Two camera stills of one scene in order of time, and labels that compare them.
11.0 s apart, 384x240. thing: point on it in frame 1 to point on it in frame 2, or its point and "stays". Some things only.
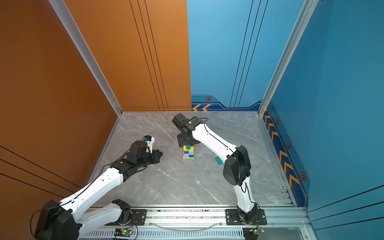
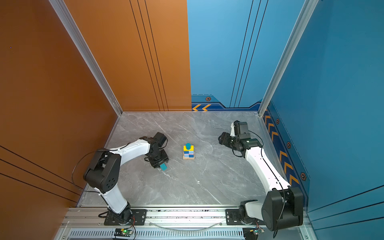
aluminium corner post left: [75, 36] stays
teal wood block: [219, 160] to [163, 166]
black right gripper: [181, 142] to [224, 139]
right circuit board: [257, 231] stays
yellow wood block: [191, 149] stays
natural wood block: [190, 157] stays
